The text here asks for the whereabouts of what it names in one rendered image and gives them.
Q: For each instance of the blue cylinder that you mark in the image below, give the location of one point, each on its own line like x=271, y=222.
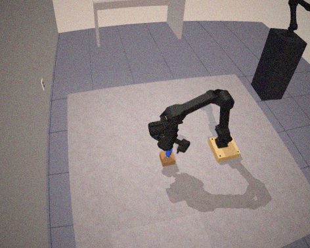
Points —
x=168, y=153

